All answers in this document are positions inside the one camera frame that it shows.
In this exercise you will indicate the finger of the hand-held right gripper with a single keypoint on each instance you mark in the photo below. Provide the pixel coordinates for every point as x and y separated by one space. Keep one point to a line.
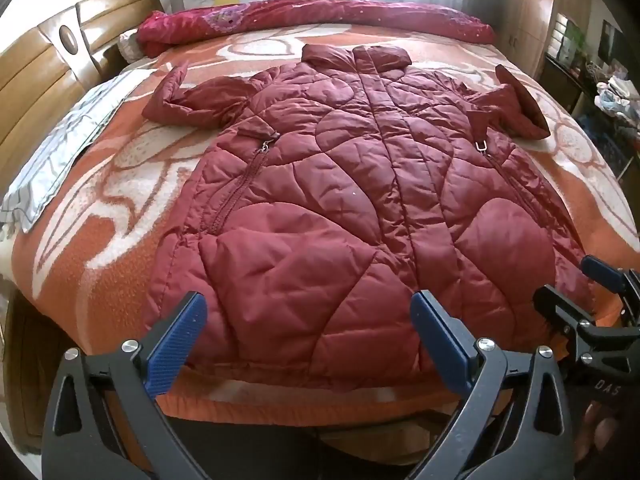
602 267
562 312

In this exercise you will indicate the white pillow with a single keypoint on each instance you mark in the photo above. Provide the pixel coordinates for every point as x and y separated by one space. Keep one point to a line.
131 46

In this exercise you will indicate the wooden wardrobe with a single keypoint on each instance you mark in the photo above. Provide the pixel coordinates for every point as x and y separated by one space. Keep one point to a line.
530 10

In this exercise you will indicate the dark desk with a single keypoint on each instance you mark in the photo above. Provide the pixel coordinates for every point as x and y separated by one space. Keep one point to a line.
575 90

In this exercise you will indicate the grey striped cloth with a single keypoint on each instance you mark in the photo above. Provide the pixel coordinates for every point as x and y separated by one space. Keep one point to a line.
60 160

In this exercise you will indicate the person's right hand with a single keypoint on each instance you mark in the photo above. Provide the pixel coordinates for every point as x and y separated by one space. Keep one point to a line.
602 430

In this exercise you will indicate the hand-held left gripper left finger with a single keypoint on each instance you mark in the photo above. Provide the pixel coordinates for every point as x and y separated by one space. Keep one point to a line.
175 345

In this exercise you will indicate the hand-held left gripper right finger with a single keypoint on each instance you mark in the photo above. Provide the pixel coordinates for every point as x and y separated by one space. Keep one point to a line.
440 340

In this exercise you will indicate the pile of light clothes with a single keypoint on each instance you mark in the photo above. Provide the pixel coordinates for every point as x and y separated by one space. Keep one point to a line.
617 97

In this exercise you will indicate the rolled red floral quilt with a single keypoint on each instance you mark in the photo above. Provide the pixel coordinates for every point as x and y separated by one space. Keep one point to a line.
300 12

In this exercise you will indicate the wooden bed frame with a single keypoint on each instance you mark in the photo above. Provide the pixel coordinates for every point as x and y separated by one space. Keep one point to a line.
25 375

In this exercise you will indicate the orange and white patterned blanket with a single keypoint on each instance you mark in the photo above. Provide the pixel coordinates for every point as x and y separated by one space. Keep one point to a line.
125 220

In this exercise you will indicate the wooden headboard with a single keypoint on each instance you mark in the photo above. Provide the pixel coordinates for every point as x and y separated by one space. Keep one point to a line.
30 75

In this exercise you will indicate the green and white boxes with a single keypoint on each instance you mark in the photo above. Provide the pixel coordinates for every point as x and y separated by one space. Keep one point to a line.
569 40

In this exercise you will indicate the dark red quilted jacket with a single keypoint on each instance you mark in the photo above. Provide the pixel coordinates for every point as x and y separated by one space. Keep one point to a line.
325 210

